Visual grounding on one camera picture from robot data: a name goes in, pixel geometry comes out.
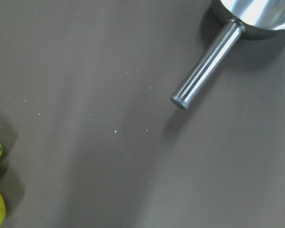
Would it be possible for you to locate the steel ice scoop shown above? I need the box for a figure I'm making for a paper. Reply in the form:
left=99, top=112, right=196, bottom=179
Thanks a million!
left=170, top=0, right=285, bottom=110

